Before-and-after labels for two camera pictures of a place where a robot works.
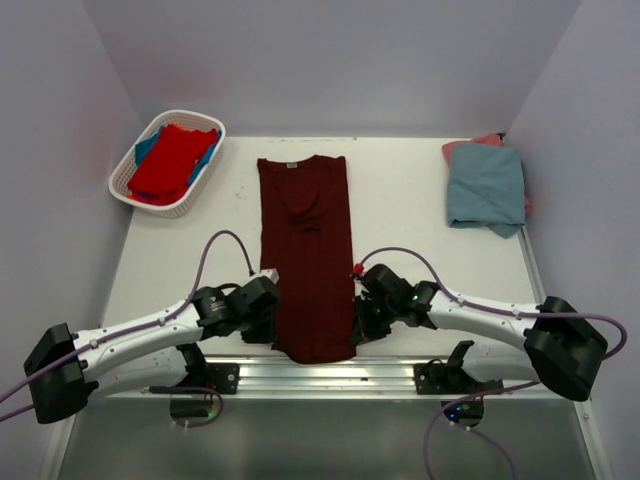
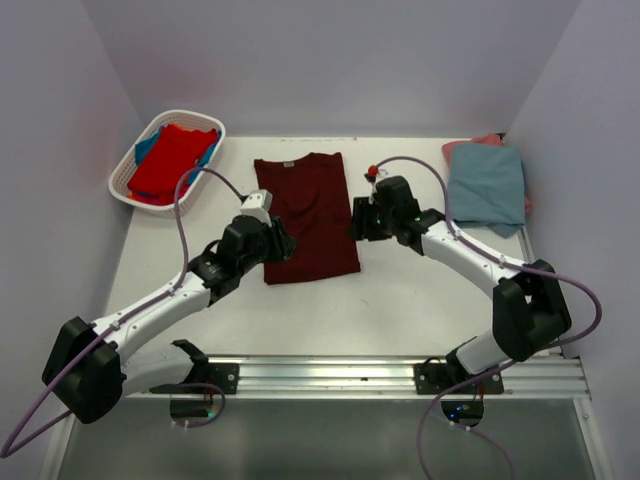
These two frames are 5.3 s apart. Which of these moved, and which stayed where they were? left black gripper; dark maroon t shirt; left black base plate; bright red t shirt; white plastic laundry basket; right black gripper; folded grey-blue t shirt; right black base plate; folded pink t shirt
Moved: left black gripper; dark maroon t shirt; right black gripper
Stayed: folded pink t shirt; folded grey-blue t shirt; right black base plate; bright red t shirt; left black base plate; white plastic laundry basket
